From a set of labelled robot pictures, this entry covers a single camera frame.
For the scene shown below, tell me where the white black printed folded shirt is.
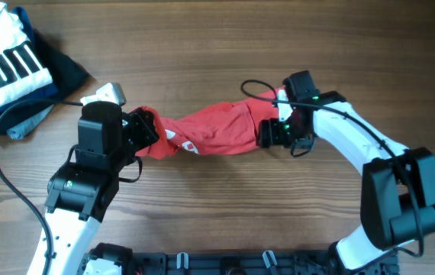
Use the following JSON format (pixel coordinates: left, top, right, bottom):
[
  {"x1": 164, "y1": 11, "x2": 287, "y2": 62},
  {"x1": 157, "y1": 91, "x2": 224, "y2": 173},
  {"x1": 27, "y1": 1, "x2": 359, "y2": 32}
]
[{"x1": 0, "y1": 2, "x2": 54, "y2": 108}]

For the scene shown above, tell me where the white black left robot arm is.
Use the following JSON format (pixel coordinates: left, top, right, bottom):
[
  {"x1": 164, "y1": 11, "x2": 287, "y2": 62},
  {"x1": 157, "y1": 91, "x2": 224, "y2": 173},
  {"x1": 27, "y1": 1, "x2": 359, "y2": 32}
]
[{"x1": 28, "y1": 101, "x2": 159, "y2": 274}]

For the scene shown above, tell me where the red soccer t-shirt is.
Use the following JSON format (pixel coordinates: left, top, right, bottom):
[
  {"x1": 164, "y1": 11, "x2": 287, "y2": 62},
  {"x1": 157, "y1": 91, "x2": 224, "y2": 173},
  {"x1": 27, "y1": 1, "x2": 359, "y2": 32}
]
[{"x1": 136, "y1": 98, "x2": 279, "y2": 160}]

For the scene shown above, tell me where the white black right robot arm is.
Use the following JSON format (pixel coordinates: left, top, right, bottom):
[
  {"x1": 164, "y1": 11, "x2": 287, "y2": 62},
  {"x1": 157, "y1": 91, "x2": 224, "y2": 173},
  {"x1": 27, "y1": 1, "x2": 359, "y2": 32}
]
[{"x1": 257, "y1": 71, "x2": 435, "y2": 274}]

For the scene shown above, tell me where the grey folded shirt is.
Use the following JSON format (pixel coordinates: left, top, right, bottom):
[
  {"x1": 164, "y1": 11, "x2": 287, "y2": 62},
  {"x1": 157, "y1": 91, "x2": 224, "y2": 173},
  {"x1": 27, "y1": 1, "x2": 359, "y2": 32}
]
[{"x1": 6, "y1": 105, "x2": 53, "y2": 140}]

